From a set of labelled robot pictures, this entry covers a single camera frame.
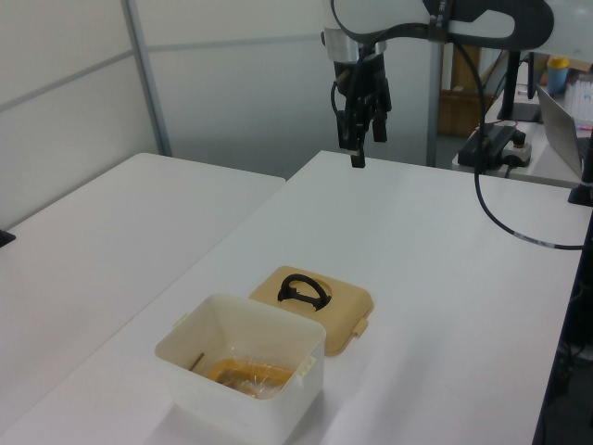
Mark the black table clamp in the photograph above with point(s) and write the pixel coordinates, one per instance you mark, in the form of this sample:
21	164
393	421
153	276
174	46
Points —
5	237

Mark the black power strip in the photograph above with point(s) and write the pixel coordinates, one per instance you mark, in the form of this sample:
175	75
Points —
493	141

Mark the black monitor stand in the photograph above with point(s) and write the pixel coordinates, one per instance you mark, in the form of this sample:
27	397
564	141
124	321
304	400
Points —
514	92

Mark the small dark hex key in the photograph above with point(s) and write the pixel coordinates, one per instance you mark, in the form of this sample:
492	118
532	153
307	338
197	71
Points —
196	362

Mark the black post with base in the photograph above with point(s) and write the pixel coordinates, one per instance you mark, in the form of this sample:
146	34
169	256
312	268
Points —
584	181

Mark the grey partition frame post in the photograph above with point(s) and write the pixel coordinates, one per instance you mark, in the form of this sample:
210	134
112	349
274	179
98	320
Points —
148	79
437	102

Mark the blue bottle with yellow cap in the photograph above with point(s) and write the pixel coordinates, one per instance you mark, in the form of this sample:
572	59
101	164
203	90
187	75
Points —
558	76

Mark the wooden cabinet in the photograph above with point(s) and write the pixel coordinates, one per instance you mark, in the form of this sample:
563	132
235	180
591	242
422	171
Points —
458	111

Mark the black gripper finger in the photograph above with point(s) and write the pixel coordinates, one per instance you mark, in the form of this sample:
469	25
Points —
381	116
354	125

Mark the orange packet in clear wrap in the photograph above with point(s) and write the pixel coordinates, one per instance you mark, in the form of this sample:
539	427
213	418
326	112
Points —
250	375

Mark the grey emergency stop button box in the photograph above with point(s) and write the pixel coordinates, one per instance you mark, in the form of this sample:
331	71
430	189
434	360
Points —
519	150

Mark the silver laptop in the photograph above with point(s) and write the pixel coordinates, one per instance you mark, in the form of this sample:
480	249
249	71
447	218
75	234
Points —
560	130

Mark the white plastic tool case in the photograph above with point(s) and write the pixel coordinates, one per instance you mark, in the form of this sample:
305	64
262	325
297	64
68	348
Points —
259	408

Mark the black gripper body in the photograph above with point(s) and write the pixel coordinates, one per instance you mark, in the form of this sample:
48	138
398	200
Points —
366	74

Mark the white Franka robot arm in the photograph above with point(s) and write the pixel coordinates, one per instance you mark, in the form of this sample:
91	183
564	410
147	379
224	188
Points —
472	16

